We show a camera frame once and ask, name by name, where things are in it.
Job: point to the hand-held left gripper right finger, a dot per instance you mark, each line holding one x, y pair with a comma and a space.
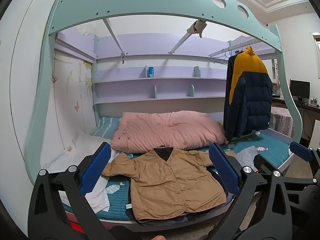
223, 171

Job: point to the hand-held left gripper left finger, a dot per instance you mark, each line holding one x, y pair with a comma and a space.
96, 168

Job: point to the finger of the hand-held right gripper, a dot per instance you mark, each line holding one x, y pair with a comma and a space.
261, 162
301, 152

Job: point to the tan button jacket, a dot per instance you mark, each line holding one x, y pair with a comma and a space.
162, 180

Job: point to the person's left hand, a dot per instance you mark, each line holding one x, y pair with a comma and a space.
157, 238

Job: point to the light blue cloth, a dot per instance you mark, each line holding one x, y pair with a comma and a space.
246, 156

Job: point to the white pillow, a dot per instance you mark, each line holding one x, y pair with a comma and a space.
85, 142

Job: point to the white cloth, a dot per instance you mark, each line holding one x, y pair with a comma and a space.
98, 198

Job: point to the pink patterned cover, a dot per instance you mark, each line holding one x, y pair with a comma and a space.
282, 121

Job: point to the dark wooden desk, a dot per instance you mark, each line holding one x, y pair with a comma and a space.
307, 110

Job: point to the yellow and navy puffer jacket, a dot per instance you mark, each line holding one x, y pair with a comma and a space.
250, 100

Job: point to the black computer monitor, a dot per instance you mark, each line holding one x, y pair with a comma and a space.
299, 88

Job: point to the pink quilt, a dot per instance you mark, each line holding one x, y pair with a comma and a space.
162, 130

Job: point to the purple shelf unit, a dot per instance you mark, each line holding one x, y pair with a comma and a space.
125, 90

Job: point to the window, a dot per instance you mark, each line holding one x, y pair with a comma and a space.
316, 55

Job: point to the small blue box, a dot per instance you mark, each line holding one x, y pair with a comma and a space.
150, 72

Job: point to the grey cloth on rail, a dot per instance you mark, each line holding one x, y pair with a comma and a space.
197, 27

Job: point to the teal bunk bed frame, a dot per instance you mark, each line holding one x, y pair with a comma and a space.
75, 12

